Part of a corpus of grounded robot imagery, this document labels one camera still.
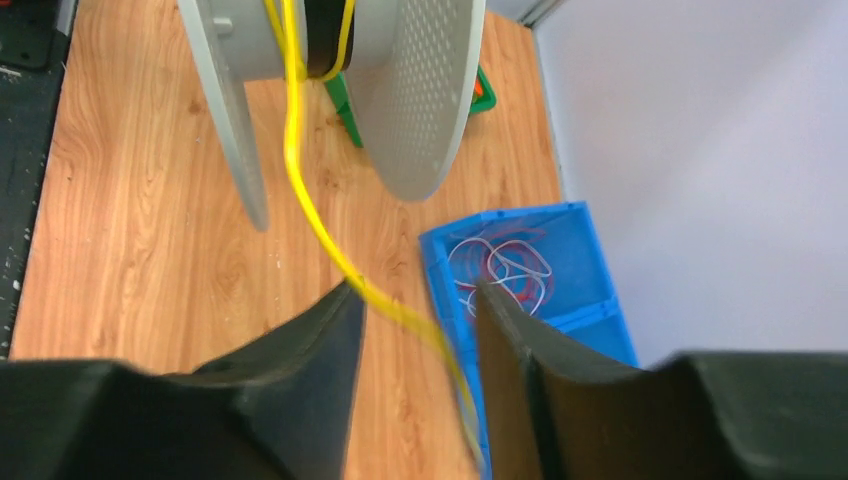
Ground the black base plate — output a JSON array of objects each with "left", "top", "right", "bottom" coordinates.
[{"left": 1, "top": 1, "right": 78, "bottom": 362}]

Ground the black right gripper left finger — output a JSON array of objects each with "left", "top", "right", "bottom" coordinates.
[{"left": 1, "top": 283, "right": 365, "bottom": 479}]

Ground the white perforated cable spool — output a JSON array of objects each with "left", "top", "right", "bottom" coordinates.
[{"left": 178, "top": 1, "right": 486, "bottom": 231}]

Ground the yellow cable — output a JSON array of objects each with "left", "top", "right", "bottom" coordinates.
[{"left": 263, "top": 0, "right": 488, "bottom": 472}]

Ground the blue divided plastic bin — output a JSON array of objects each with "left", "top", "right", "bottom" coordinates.
[{"left": 418, "top": 201, "right": 641, "bottom": 480}]

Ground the green vegetable tray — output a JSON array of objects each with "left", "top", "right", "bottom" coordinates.
[{"left": 323, "top": 64, "right": 498, "bottom": 149}]

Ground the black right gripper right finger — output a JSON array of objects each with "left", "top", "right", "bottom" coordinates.
[{"left": 476, "top": 285, "right": 847, "bottom": 479}]

